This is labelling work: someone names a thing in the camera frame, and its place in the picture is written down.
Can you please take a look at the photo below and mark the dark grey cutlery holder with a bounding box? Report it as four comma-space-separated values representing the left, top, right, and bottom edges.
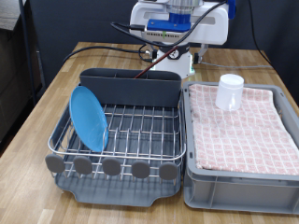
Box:
78, 67, 183, 108

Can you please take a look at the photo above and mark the white mug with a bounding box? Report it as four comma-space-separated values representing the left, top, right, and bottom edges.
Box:
214, 73, 246, 112

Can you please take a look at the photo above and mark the wrist camera on blue mount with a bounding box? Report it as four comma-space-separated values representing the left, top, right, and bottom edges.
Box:
145, 11, 192, 40

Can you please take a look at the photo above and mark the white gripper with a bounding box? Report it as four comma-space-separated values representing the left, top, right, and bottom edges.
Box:
129, 1, 231, 65

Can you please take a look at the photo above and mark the thin black hanging cable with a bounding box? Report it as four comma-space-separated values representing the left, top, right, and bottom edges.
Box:
244, 0, 280, 75

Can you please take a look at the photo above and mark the blue plate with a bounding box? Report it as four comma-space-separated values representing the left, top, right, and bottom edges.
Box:
68, 85, 110, 153

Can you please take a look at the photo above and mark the grey plastic drain tray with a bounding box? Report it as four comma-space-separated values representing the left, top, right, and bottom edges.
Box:
51, 83, 185, 208

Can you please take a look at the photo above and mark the dark cabinet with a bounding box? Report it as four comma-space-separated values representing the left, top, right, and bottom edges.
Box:
0, 26, 43, 150

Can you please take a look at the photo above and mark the blue cable clip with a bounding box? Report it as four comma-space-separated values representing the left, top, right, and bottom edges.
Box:
226, 0, 237, 20

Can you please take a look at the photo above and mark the black metal pole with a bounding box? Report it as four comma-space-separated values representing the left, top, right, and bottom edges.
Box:
17, 0, 40, 105

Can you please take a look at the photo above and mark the metal wire dish rack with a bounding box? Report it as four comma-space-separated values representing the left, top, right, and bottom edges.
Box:
47, 83, 187, 182

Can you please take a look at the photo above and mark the thin grey cable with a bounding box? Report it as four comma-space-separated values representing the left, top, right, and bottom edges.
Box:
199, 60, 276, 70

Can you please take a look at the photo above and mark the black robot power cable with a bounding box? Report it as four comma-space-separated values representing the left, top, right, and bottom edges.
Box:
62, 42, 162, 65

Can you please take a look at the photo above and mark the grey plastic crate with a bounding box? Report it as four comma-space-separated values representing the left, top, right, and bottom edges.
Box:
181, 80, 299, 216

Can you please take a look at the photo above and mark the pink checked cloth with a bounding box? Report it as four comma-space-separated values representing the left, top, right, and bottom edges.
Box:
188, 83, 299, 176

